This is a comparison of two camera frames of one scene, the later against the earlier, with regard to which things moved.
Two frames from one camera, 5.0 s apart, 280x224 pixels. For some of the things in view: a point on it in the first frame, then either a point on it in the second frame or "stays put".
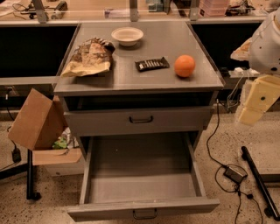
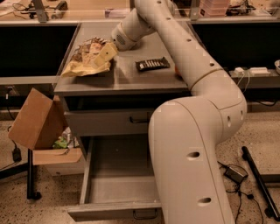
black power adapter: (234, 174) stays put
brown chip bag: (93, 56) stays put
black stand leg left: (31, 194) stays put
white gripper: (266, 51) -> (120, 39)
